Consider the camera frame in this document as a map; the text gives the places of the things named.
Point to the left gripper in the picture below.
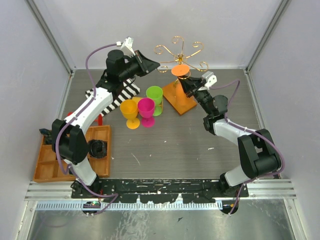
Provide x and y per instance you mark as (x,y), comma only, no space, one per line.
(148,65)

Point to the white slotted cable duct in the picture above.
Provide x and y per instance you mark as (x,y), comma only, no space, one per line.
(82,205)

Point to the yellow-orange plastic wine glass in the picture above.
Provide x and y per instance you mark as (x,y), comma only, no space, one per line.
(129,110)

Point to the orange plastic wine glass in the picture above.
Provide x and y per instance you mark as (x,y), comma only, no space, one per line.
(179,71)

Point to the magenta plastic wine glass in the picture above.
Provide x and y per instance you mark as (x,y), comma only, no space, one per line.
(146,109)

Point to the green plastic wine glass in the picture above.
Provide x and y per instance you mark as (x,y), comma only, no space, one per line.
(156,94)

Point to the rolled dark orange-floral tie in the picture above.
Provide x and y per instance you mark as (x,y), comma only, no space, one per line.
(47,134)

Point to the wooden compartment tray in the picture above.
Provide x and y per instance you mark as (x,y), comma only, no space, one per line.
(47,167)

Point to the yellow plastic wine glass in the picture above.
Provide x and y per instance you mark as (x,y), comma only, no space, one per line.
(136,99)

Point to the black white striped cloth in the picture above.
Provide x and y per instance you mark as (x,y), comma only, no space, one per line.
(130,90)

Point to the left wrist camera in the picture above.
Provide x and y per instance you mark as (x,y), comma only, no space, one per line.
(127,47)

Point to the gold wire wine glass rack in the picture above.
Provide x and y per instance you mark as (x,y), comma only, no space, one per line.
(173,92)

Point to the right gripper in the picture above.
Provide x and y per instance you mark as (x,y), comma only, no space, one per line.
(190,83)

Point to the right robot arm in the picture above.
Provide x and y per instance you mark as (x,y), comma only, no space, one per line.
(259,157)

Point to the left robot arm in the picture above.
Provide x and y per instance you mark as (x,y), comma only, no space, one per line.
(68,135)

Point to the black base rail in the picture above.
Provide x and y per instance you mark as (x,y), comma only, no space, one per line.
(160,191)

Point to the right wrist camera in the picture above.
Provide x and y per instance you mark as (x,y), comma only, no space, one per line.
(208,79)

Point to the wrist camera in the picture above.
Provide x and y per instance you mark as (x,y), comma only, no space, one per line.
(208,79)
(127,47)

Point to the red plastic wine glass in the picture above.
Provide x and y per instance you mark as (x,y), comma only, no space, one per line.
(98,120)

